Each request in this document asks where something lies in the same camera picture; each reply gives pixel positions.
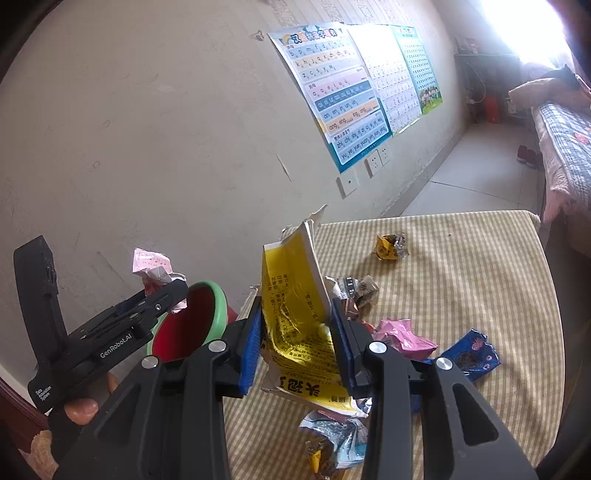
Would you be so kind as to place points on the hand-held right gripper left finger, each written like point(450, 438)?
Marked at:
point(251, 346)

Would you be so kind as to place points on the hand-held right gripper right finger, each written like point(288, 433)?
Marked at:
point(344, 350)

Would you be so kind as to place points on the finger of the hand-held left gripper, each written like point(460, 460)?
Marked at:
point(159, 297)

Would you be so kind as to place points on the pink paper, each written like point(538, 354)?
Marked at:
point(150, 265)

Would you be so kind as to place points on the green bin with red inside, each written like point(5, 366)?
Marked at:
point(189, 323)

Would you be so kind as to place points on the yellow torn paper packet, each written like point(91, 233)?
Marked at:
point(291, 295)

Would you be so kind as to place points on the silver plastic wrapper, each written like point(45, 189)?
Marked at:
point(332, 431)

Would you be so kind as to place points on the person's left hand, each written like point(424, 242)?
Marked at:
point(83, 410)

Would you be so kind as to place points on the pink plastic wrapper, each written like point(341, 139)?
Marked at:
point(401, 339)

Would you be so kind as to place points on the brown and silver wrapper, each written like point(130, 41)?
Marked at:
point(362, 290)

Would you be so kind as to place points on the dark red wooden furniture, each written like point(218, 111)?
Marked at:
point(18, 410)

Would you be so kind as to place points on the small orange wrapper piece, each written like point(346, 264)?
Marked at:
point(316, 458)

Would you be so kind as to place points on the yellow and black snack wrapper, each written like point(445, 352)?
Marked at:
point(390, 247)

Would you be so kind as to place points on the blue snack wrapper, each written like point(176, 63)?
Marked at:
point(471, 353)

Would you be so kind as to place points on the beige checked tablecloth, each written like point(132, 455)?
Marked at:
point(485, 277)

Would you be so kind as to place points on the red shoe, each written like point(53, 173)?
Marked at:
point(522, 153)
point(534, 159)

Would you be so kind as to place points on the red box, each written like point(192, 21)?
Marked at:
point(491, 110)

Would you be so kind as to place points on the blue patchwork quilt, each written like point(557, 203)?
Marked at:
point(565, 127)

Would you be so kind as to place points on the black shelf desk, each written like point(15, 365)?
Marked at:
point(498, 69)

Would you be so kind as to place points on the tan pillow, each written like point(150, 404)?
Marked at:
point(535, 92)

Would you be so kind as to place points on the black cloth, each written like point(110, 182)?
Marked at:
point(561, 76)

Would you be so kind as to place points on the white wall plate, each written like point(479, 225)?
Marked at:
point(348, 182)

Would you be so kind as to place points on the white wall socket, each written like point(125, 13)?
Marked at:
point(384, 157)
point(374, 165)

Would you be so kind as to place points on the blue letter wall poster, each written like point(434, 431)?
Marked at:
point(332, 92)

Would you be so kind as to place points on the white chart wall poster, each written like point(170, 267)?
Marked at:
point(392, 83)

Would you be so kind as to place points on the green chart wall poster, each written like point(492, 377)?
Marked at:
point(422, 69)

